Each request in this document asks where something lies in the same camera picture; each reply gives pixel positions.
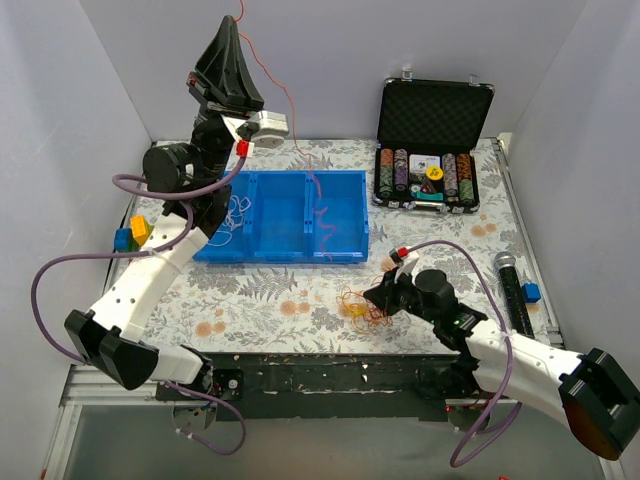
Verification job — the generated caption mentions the red orange cable tangle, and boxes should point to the red orange cable tangle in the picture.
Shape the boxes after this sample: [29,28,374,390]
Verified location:
[335,287,396,339]

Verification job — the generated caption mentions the red thin cable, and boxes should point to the red thin cable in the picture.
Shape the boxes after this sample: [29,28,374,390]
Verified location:
[233,0,336,261]

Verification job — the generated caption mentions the white thin cable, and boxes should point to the white thin cable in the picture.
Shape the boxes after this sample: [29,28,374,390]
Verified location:
[207,194,254,248]

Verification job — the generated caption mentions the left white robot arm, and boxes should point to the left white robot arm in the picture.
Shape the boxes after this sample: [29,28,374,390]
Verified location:
[64,15,264,400]

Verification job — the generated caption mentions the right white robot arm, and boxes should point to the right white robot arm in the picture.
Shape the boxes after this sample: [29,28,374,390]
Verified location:
[364,270,639,460]

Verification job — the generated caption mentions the black base beam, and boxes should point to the black base beam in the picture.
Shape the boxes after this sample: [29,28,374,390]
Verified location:
[154,344,514,424]

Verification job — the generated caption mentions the blue three-compartment bin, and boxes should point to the blue three-compartment bin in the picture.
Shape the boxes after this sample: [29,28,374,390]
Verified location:
[194,170,369,264]

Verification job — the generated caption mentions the black microphone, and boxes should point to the black microphone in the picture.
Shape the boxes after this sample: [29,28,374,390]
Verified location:
[494,251,534,339]

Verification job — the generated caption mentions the small blue block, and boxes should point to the small blue block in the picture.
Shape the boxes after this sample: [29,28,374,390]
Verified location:
[521,282,541,304]

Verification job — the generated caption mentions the stacked colourful toy bricks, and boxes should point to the stacked colourful toy bricks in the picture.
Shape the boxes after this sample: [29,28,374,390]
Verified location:
[113,215,153,253]

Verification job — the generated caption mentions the floral table mat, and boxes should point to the floral table mat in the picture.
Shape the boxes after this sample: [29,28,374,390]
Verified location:
[144,138,540,354]

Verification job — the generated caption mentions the black poker chip case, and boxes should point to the black poker chip case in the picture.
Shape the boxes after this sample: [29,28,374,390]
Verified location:
[372,77,495,214]

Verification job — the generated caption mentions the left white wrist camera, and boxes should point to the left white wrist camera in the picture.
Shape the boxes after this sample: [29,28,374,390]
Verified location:
[222,110,289,149]

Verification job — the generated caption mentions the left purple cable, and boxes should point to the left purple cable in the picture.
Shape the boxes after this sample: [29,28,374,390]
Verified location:
[30,154,247,456]

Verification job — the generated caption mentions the purple cable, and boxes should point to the purple cable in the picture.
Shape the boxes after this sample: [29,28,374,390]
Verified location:
[30,154,247,456]
[399,239,524,469]

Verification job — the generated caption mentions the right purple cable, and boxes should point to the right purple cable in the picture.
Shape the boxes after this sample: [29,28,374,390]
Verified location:
[399,239,524,469]

